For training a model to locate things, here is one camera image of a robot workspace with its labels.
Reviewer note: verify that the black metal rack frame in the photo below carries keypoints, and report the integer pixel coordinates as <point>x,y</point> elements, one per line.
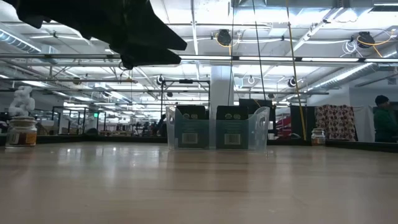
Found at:
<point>186,81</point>

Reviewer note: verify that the dark green spice tin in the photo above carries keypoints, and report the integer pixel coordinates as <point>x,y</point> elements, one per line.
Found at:
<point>190,124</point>
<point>231,124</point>

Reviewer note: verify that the white hanging sheet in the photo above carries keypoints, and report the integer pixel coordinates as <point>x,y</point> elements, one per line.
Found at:
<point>363,124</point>

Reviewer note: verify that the patterned red white cloth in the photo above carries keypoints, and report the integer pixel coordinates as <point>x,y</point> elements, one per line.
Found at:
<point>335,121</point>

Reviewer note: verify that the person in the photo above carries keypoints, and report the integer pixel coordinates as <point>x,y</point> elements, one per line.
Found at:
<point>384,121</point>

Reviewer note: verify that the overhead bar with light strips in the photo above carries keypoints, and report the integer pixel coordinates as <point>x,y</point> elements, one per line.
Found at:
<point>280,58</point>

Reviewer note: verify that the white robot figure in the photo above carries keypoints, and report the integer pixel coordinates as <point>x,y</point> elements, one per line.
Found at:
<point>21,101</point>

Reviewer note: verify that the clear plastic bin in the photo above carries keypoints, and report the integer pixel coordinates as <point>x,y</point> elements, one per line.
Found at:
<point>212,138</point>

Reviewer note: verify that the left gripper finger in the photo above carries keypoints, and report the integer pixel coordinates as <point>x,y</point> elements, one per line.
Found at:
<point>168,37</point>
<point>149,57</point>

